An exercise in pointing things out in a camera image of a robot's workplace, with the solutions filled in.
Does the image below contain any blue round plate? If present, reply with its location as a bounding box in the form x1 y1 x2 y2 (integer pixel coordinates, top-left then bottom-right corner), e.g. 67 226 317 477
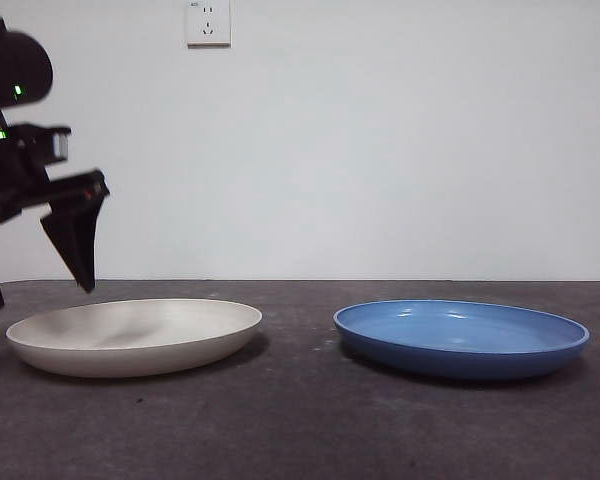
332 299 591 381

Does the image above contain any white wall socket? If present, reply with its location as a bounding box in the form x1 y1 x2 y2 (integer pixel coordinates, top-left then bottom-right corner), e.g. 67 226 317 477
186 0 232 50

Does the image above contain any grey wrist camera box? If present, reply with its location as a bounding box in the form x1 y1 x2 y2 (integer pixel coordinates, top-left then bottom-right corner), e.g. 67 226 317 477
4 123 72 169

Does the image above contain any white round plate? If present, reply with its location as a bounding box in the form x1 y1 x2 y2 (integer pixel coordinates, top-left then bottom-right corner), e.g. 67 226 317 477
4 298 264 379

